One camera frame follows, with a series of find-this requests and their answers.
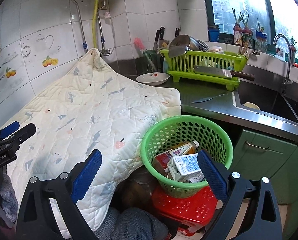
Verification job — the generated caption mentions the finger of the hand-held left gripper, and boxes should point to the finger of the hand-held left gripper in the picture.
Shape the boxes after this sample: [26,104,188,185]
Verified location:
[0,121,20,145]
[0,123,36,153]

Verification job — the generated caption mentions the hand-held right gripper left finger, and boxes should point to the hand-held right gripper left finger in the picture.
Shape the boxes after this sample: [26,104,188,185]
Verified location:
[16,149,102,240]

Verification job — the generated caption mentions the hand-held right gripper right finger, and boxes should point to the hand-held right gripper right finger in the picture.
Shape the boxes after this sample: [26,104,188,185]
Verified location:
[198,150,283,240]

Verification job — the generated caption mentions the printed paper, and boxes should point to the printed paper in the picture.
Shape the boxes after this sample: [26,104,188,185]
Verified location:
[184,174,207,183]

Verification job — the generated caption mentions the white blue milk carton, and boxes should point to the white blue milk carton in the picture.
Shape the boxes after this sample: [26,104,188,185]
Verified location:
[168,153,205,182]

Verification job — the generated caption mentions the amber tea bottle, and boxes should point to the amber tea bottle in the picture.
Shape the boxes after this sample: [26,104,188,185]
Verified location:
[161,141,200,162]

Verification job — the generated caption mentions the green plastic basket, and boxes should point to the green plastic basket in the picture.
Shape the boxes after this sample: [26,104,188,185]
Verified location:
[140,115,234,198]

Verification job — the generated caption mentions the person's left hand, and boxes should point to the person's left hand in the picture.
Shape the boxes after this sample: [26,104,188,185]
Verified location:
[0,175,19,222]

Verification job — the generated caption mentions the red plastic stool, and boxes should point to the red plastic stool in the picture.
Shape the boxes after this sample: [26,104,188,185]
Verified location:
[150,186,224,235]

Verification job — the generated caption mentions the brown bag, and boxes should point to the brown bag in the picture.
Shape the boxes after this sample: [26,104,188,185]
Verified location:
[117,177,157,208]

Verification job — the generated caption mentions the person's plaid trouser leg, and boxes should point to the person's plaid trouser leg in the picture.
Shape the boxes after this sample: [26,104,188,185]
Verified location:
[94,206,169,240]

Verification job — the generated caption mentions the cream quilted blanket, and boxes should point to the cream quilted blanket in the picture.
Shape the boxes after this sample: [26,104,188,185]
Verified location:
[0,47,181,233]

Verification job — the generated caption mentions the small steel knife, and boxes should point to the small steel knife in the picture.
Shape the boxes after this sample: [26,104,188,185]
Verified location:
[191,93,228,103]

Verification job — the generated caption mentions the small white bowl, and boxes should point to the small white bowl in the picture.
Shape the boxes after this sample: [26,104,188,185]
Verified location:
[243,102,261,110]

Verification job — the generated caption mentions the steel sink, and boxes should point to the steel sink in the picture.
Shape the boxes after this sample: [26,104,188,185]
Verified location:
[234,80,298,130]

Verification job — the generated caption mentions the steel cleaver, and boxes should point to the steel cleaver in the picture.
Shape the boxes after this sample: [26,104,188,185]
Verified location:
[194,65,255,82]

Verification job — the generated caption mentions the green dish rack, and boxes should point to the green dish rack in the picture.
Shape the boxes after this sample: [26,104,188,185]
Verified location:
[160,49,248,92]

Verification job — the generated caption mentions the white ceramic bowl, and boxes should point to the white ceramic bowl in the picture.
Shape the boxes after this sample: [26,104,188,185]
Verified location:
[136,72,170,85]

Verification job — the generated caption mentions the steel bowl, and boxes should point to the steel bowl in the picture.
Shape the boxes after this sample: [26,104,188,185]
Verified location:
[189,39,209,52]

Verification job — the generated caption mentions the bundle of chopsticks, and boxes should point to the bundle of chopsticks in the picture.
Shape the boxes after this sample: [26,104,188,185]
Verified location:
[239,39,253,55]

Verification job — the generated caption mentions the steel pot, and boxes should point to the steel pot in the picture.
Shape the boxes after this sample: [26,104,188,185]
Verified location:
[168,34,197,58]

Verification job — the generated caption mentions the steel faucet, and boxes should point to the steel faucet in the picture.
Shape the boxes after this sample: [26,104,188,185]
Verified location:
[273,34,293,95]

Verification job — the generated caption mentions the green glass jar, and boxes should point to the green glass jar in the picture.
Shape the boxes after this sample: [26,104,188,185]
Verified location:
[142,49,157,73]

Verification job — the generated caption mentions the small white packet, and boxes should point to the small white packet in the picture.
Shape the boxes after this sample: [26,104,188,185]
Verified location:
[275,46,286,60]

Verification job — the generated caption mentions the sprouting onion in jar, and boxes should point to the sprouting onion in jar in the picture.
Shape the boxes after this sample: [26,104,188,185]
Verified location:
[241,14,253,47]
[254,19,268,53]
[289,36,297,64]
[233,9,243,45]

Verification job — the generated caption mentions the pink bottle brush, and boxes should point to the pink bottle brush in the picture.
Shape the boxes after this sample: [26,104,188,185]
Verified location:
[134,37,157,72]

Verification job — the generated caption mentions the blue plastic container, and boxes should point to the blue plastic container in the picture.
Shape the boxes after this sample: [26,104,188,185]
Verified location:
[208,24,221,42]

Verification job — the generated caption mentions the green framed window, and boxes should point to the green framed window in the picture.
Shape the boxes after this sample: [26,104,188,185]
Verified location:
[201,0,298,55]

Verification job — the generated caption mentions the metal hose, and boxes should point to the metal hose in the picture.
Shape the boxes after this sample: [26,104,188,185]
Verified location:
[69,0,87,54]
[99,0,115,55]

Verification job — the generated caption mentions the yellow hose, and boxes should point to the yellow hose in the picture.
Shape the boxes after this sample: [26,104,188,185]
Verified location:
[92,0,99,49]

